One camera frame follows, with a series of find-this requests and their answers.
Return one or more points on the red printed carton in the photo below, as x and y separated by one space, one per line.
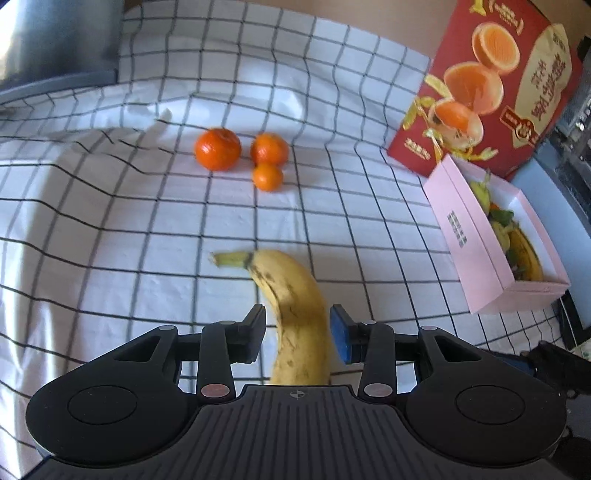
489 83

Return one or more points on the yellow-green fruit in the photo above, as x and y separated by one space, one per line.
481 191

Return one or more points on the spotted ripe banana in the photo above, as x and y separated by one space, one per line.
528 254

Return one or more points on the pink cardboard box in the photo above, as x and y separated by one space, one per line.
466 240

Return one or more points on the grey metal appliance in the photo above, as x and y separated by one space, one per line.
51 41

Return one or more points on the small orange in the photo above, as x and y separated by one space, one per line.
268 177

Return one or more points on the large orange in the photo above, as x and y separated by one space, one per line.
218 148

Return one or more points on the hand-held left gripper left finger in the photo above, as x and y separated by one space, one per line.
254 333

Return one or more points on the yellow banana with green stem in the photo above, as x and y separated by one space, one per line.
300 318

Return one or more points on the dark equipment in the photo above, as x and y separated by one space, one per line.
577 138

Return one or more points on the medium orange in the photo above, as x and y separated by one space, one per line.
270 148

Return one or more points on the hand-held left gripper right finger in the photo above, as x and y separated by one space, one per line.
339 337

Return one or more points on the white black checked tablecloth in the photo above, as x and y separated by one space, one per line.
115 230

